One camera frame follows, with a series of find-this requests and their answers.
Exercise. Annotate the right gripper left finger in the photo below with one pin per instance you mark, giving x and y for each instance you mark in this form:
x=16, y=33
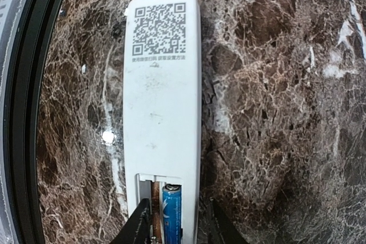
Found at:
x=137, y=228

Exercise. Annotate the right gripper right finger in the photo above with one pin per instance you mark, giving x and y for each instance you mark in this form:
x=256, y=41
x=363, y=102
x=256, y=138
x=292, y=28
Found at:
x=221, y=229

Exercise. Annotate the white remote control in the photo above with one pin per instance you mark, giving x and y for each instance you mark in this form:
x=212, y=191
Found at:
x=162, y=103

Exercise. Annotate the black front rail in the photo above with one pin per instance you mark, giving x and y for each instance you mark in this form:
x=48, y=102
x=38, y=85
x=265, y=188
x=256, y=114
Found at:
x=20, y=212

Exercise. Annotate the white slotted cable duct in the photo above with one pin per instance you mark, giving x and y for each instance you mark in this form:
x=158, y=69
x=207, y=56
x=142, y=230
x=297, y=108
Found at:
x=11, y=11

